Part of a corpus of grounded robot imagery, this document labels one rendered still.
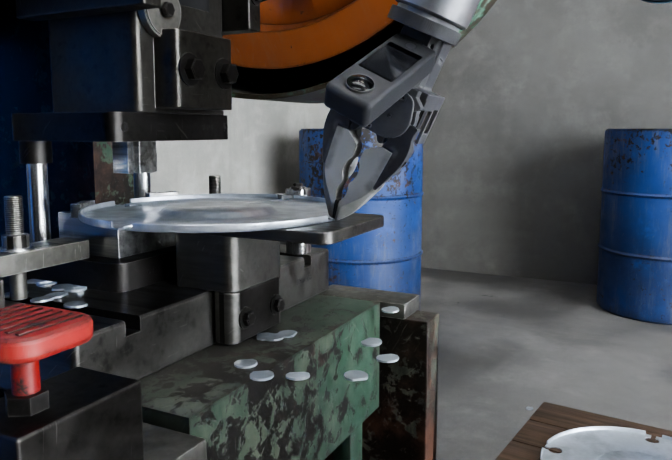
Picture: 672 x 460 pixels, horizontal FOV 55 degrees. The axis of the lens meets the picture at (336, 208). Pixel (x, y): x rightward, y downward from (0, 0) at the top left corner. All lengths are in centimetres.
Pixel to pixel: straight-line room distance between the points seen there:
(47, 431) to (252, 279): 34
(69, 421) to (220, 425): 19
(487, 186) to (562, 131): 53
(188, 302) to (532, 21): 349
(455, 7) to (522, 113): 335
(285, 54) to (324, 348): 52
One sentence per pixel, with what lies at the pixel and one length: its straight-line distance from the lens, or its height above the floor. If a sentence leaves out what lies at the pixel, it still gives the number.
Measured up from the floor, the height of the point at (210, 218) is 78.
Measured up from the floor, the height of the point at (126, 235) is 76.
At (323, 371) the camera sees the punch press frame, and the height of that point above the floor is 60.
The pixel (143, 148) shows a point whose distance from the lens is 78.
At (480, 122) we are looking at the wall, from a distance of 400.
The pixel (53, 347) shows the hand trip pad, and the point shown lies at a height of 75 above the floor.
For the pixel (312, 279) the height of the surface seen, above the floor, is 67.
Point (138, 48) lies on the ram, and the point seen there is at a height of 95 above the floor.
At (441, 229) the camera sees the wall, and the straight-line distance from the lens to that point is 411.
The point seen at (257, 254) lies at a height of 74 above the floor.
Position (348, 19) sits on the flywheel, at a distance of 102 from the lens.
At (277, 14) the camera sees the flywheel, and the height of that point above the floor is 106.
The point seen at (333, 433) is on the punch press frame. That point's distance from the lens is 80.
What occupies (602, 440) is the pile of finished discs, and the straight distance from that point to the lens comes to 124.
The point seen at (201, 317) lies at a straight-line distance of 69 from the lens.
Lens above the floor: 87
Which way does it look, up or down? 7 degrees down
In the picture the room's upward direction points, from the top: straight up
